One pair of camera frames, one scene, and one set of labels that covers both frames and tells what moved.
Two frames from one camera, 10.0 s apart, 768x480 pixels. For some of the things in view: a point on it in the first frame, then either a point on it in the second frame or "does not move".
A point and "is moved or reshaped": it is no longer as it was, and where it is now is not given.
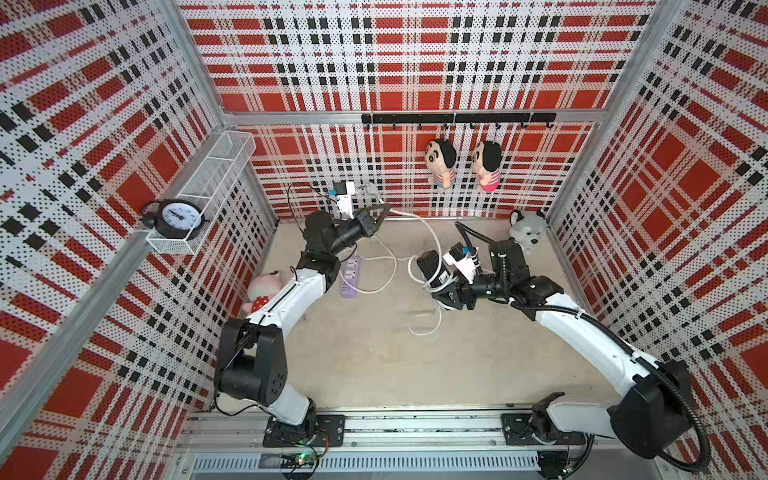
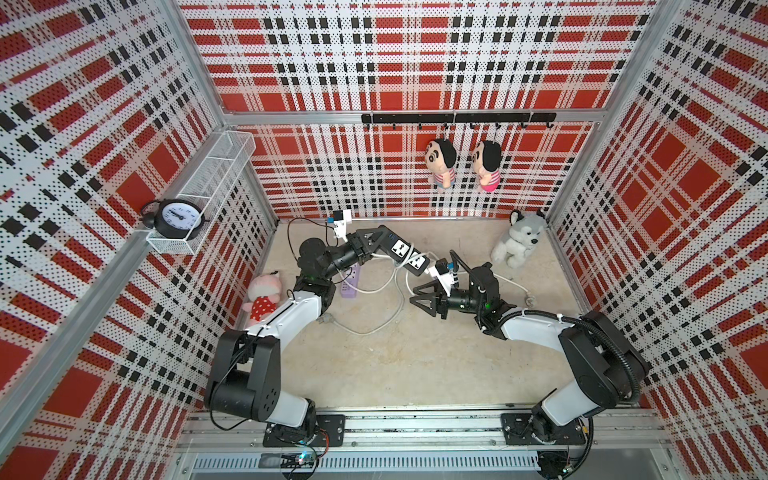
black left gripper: x=366 y=222 -> x=359 y=241
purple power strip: x=351 y=272 does not move
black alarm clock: x=174 y=218 does not move
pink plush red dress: x=261 y=289 does not move
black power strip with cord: x=433 y=268 is moved or reshaped
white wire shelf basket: x=209 y=185 does not move
